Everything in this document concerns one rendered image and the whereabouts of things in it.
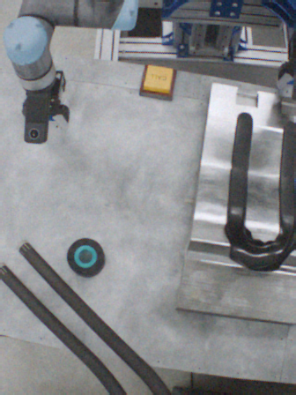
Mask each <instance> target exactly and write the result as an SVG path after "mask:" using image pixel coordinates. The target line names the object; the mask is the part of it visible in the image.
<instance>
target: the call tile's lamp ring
mask: <svg viewBox="0 0 296 395"><path fill-rule="evenodd" d="M147 68H148V65H145V67H144V74H143V78H142V83H141V87H140V91H139V92H143V93H153V94H159V95H165V96H170V97H172V95H173V91H174V81H175V77H176V72H177V70H174V69H173V72H174V75H173V80H172V85H171V90H170V93H161V92H155V91H150V90H143V88H144V80H145V75H146V72H147Z"/></svg>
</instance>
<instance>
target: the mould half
mask: <svg viewBox="0 0 296 395"><path fill-rule="evenodd" d="M237 89H239V87H235V86H230V85H223V84H218V83H212V87H211V92H210V96H209V99H208V104H207V110H206V115H205V117H206V121H205V126H204V132H203V143H202V149H201V154H200V160H199V166H198V171H197V179H196V188H195V195H194V199H195V201H194V205H193V206H192V212H191V217H190V224H189V234H188V240H187V246H186V252H185V258H184V263H183V269H182V274H181V280H180V285H179V291H178V297H177V302H176V308H175V309H177V310H182V311H187V312H192V313H202V314H207V315H211V316H216V317H230V318H234V319H244V320H248V321H258V322H263V323H272V324H285V325H289V326H291V325H293V324H296V250H295V251H294V252H293V253H292V254H291V255H290V256H289V257H288V258H287V259H286V260H285V261H284V262H283V263H282V264H281V266H280V268H279V270H277V271H275V272H259V271H254V272H253V271H251V270H249V269H248V268H246V267H244V266H242V265H239V264H237V263H235V262H234V261H232V259H231V258H230V257H229V253H230V249H231V246H230V243H229V241H228V240H227V239H226V235H225V230H224V228H225V223H226V208H227V200H228V187H229V176H230V168H231V162H232V156H233V144H234V132H235V124H236V118H237V117H238V115H239V113H241V112H245V113H249V114H250V115H252V117H253V121H254V124H253V136H252V143H251V149H250V155H249V170H248V204H247V219H246V226H247V228H248V229H249V231H250V232H251V235H252V238H253V239H261V240H262V241H264V242H267V241H273V242H274V241H275V240H276V238H277V236H278V234H279V195H278V182H279V171H280V157H281V149H282V141H283V128H284V127H285V124H286V123H287V122H290V121H291V122H296V116H292V115H287V114H283V113H282V109H281V107H282V99H284V96H281V95H275V94H271V93H264V92H260V91H258V93H259V102H258V108H252V107H247V106H241V105H235V104H234V103H235V97H236V91H237ZM194 291H196V292H198V297H197V298H196V299H192V298H191V297H190V294H191V293H192V292H194Z"/></svg>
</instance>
